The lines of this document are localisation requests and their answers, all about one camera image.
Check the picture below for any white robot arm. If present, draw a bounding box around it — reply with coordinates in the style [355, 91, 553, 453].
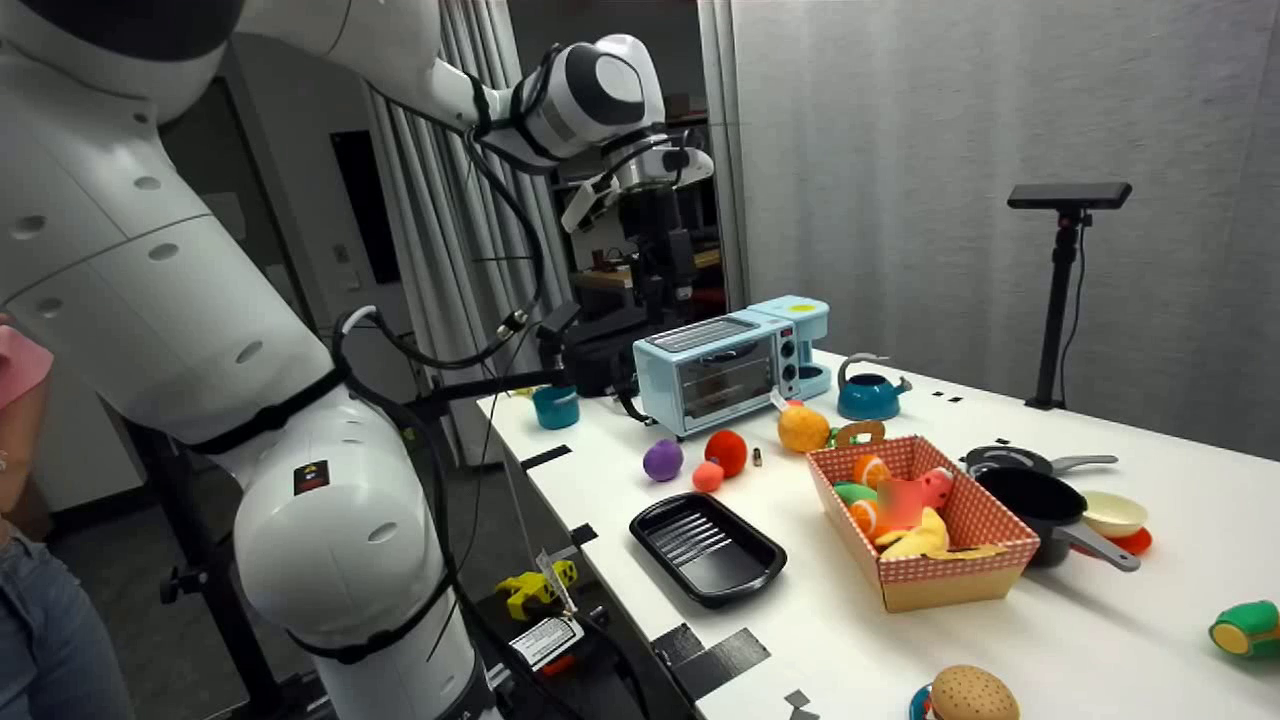
[0, 0, 710, 720]

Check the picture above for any orange checkered basket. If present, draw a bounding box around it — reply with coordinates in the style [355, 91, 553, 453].
[807, 436, 1039, 612]

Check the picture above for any black camera stand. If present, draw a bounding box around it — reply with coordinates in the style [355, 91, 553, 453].
[1008, 181, 1130, 406]

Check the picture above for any yellow banana plush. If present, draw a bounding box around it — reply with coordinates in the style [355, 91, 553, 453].
[884, 509, 948, 561]

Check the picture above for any orange slice plush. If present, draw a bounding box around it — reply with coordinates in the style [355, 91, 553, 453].
[851, 457, 890, 486]
[849, 498, 884, 539]

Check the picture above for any person in jeans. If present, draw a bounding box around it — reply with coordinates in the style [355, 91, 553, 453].
[0, 324, 135, 720]

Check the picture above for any yellow-orange plush fruit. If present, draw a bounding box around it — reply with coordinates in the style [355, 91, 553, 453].
[777, 401, 831, 457]

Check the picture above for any teal toy kettle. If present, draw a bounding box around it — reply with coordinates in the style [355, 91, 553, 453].
[837, 361, 906, 419]

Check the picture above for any black grill tray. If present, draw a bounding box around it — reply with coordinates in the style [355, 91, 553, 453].
[629, 493, 789, 606]

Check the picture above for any green plush fruit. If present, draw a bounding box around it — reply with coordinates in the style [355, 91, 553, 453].
[831, 483, 889, 509]

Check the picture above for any blue toy plate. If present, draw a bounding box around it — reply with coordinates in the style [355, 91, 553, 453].
[906, 683, 933, 720]

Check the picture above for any small orange-red plush toy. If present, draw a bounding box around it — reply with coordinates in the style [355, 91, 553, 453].
[690, 459, 724, 493]

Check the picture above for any teal cup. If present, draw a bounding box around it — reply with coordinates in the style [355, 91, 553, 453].
[533, 382, 580, 430]

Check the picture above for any pink red plush toy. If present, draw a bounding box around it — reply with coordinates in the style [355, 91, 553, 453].
[889, 466, 953, 527]

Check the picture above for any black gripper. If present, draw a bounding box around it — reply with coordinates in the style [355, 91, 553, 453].
[632, 186, 695, 329]

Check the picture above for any black frying pan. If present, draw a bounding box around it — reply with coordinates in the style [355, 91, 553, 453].
[980, 466, 1139, 572]

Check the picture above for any green yellow toy can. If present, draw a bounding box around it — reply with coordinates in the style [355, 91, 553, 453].
[1206, 601, 1280, 661]

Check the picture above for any grey pan with handle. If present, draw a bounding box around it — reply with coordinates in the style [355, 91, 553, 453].
[959, 445, 1118, 475]

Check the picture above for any purple plush toy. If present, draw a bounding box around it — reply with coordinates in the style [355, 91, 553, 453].
[645, 439, 685, 483]

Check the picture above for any yellow clamp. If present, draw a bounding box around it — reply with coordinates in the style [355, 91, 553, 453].
[494, 561, 575, 618]

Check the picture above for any cream toy bowl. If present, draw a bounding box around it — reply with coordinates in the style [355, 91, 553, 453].
[1085, 493, 1147, 539]

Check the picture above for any red apple plush toy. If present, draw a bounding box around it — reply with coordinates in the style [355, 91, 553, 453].
[705, 430, 749, 475]

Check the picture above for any toy hamburger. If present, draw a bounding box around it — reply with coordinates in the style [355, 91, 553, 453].
[928, 663, 1020, 720]

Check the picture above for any light blue toy oven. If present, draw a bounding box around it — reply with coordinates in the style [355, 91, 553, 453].
[632, 297, 831, 436]

